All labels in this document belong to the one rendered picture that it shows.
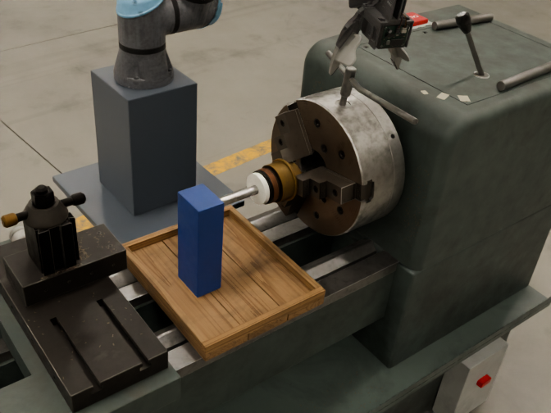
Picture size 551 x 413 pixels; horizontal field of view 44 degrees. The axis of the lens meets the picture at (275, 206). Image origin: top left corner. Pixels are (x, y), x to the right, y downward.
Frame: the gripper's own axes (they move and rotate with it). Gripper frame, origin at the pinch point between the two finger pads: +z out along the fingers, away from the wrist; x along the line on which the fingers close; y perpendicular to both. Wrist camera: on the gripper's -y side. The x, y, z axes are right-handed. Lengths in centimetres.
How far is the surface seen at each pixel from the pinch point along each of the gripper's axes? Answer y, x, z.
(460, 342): 18, 40, 77
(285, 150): -3.7, -11.7, 20.2
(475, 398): 21, 55, 106
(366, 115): 0.2, 3.7, 10.7
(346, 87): -2.8, -0.9, 5.3
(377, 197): 11.4, 3.6, 24.0
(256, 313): 19, -24, 44
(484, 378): 21, 54, 96
